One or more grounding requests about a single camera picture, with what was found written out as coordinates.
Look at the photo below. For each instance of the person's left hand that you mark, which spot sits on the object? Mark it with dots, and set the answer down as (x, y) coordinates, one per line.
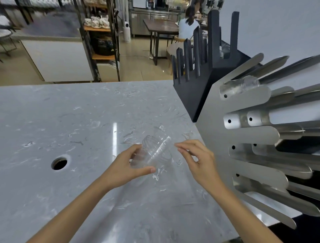
(117, 172)

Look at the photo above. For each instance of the person's right hand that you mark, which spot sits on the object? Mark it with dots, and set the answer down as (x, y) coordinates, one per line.
(203, 167)

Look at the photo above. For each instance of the person's right thumb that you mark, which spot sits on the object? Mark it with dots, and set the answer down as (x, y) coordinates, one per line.
(185, 157)

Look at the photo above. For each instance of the person's left thumb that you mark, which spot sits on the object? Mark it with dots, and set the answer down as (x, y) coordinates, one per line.
(143, 171)

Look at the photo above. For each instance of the clear plastic cup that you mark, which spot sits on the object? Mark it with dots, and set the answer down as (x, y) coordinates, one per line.
(153, 151)

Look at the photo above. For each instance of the person's right forearm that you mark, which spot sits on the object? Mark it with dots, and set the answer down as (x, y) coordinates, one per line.
(240, 215)

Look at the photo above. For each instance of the person's left forearm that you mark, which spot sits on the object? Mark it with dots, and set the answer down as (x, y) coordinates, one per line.
(72, 212)

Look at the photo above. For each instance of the stainless steel cup dispenser rack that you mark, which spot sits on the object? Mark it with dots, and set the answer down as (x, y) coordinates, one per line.
(250, 135)

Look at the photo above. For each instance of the black cup dispenser rack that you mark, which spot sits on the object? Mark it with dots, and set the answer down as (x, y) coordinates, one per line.
(200, 87)

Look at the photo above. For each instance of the clear plastic cups in rack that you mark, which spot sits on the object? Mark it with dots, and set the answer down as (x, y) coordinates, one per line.
(240, 83)

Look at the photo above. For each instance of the wooden chair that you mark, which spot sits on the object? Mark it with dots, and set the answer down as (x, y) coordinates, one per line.
(172, 48)

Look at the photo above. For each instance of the black round pot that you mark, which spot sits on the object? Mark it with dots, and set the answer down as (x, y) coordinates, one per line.
(105, 46)

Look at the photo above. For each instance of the dark wooden table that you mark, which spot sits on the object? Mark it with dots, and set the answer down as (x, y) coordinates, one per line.
(162, 26)

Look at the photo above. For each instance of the black metal shelf rack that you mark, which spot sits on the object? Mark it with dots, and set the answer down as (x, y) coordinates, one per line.
(113, 37)

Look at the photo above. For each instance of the white tower appliance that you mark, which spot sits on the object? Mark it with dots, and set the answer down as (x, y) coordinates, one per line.
(126, 31)

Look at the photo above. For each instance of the white counter cabinet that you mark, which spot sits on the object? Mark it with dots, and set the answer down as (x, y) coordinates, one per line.
(57, 60)

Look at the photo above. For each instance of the stainless steel counter fridge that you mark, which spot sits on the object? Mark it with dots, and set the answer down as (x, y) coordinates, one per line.
(140, 21)

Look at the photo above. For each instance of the group of white teacups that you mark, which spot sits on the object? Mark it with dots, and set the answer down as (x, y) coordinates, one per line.
(97, 22)

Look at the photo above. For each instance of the dark metal chair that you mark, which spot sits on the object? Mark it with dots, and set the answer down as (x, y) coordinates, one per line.
(6, 35)

